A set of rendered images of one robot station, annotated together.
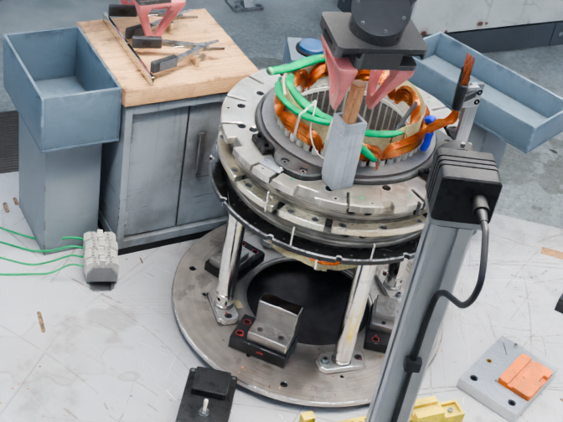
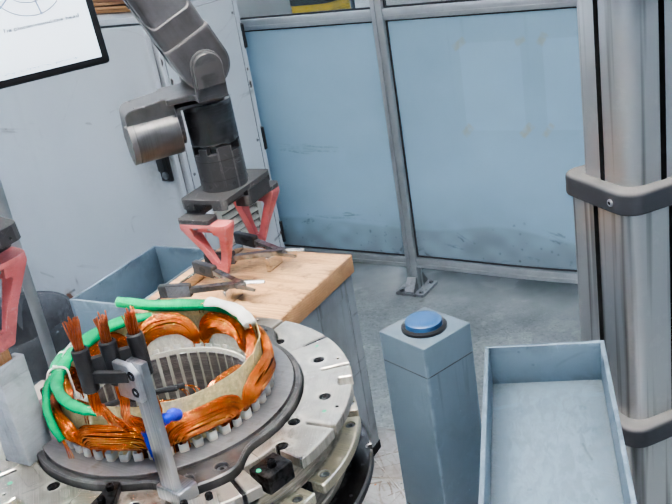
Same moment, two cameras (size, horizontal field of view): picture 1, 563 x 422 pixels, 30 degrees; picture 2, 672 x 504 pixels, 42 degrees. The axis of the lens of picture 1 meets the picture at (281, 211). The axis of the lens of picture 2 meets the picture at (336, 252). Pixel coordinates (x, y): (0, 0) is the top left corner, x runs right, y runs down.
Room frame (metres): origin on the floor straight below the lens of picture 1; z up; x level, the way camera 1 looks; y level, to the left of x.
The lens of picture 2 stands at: (1.00, -0.74, 1.49)
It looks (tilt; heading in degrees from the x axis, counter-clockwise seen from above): 22 degrees down; 67
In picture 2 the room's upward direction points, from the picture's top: 10 degrees counter-clockwise
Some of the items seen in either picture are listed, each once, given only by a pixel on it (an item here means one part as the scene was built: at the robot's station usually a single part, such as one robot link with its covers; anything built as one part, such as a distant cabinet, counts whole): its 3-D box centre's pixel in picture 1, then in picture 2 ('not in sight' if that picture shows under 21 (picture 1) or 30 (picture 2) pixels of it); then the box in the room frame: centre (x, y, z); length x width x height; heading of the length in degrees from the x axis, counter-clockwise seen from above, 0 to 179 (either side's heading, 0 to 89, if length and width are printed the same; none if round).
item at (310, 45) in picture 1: (312, 45); (423, 321); (1.41, 0.00, 1.04); 0.04 x 0.04 x 0.01
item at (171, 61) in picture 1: (163, 64); (175, 290); (1.20, 0.19, 1.09); 0.04 x 0.01 x 0.02; 140
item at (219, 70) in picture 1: (167, 54); (245, 291); (1.28, 0.20, 1.05); 0.20 x 0.19 x 0.02; 125
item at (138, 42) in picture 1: (147, 42); (205, 269); (1.25, 0.22, 1.09); 0.04 x 0.01 x 0.02; 110
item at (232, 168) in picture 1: (231, 155); not in sight; (1.07, 0.07, 1.06); 0.09 x 0.04 x 0.01; 32
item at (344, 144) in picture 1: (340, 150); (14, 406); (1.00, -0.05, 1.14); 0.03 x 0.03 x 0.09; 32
